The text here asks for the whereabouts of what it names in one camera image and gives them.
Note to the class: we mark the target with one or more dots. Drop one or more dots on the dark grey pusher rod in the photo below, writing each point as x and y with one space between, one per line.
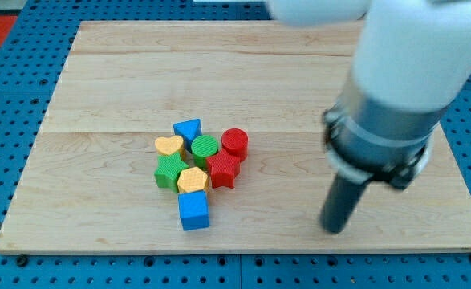
341 201

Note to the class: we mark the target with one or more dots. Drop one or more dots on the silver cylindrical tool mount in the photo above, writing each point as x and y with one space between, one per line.
369 140

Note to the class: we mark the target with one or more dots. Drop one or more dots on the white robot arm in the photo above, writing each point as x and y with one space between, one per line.
411 61

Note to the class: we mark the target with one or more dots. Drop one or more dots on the red circle block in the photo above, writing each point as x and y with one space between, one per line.
235 142

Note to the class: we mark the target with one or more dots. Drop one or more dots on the green circle block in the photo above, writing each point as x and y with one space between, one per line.
202 147

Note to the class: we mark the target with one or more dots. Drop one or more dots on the blue triangle block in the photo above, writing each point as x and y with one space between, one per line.
189 130

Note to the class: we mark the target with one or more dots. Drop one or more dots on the red star block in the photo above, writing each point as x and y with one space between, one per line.
223 169

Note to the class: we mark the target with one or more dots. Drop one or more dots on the blue cube block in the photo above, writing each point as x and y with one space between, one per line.
193 210

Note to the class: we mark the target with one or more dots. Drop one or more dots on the yellow hexagon block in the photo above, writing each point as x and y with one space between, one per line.
192 180

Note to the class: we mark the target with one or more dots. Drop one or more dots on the green star block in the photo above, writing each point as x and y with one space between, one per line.
168 171

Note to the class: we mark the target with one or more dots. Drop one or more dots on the yellow heart block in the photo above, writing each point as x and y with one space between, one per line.
167 146

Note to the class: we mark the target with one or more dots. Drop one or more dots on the light wooden board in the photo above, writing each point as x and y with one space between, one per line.
88 184

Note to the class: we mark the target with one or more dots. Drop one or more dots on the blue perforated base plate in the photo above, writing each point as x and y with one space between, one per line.
31 60

